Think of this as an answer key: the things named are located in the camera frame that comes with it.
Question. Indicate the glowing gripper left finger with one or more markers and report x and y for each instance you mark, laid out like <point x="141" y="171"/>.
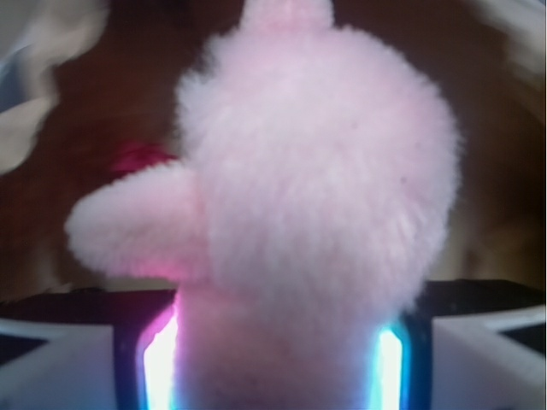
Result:
<point x="144" y="344"/>

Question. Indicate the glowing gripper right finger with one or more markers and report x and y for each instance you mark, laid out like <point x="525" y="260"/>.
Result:
<point x="402" y="367"/>

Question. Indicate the pink plush bunny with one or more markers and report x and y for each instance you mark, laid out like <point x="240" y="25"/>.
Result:
<point x="313" y="198"/>

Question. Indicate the red crumpled cloth toy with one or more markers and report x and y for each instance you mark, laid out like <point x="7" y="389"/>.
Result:
<point x="134" y="156"/>

